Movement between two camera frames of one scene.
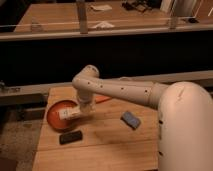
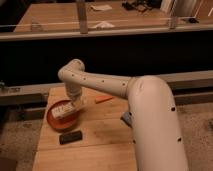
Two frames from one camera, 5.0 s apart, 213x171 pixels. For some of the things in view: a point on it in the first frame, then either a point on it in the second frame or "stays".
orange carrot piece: (101, 99) stays
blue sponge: (129, 119) stays
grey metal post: (82, 14) stays
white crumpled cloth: (103, 25) stays
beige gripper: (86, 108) -> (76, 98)
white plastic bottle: (69, 114) -> (63, 109)
